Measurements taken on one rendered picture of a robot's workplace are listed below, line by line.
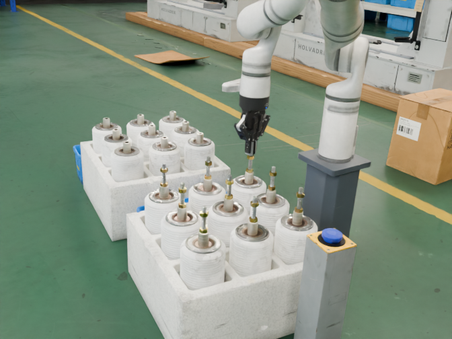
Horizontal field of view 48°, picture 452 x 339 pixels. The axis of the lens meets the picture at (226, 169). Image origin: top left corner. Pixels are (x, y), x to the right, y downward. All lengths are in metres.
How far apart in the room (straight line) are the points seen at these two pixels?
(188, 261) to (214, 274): 0.06
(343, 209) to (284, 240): 0.35
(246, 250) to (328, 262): 0.20
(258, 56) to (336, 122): 0.29
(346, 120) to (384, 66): 1.84
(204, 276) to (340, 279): 0.27
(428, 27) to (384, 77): 0.37
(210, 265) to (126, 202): 0.53
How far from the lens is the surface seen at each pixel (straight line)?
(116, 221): 1.55
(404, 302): 1.45
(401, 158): 2.23
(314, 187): 1.45
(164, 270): 1.13
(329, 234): 1.01
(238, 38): 4.46
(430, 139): 2.14
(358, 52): 1.34
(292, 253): 1.18
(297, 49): 3.74
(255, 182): 1.37
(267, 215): 1.24
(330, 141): 1.40
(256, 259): 1.12
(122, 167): 1.52
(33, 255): 1.56
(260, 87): 1.25
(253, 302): 1.14
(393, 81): 3.17
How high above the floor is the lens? 0.83
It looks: 24 degrees down
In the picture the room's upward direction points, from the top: 3 degrees clockwise
